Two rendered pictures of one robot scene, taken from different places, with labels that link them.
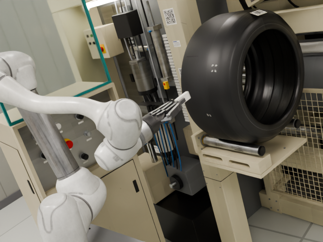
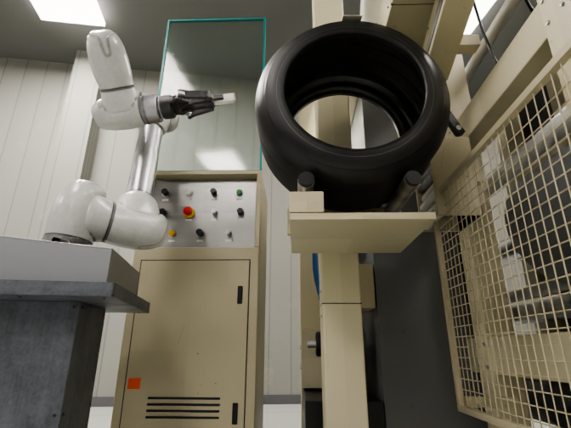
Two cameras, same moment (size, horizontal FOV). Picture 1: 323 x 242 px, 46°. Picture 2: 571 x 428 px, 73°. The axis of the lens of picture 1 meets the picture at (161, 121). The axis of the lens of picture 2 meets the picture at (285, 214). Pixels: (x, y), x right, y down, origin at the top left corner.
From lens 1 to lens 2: 1.62 m
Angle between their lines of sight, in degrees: 53
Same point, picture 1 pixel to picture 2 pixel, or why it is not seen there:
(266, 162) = (309, 199)
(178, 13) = not seen: hidden behind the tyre
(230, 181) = (344, 315)
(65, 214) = (73, 188)
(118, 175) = (223, 268)
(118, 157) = (101, 104)
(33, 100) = not seen: hidden behind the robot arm
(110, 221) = (188, 318)
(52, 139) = (138, 158)
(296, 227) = not seen: outside the picture
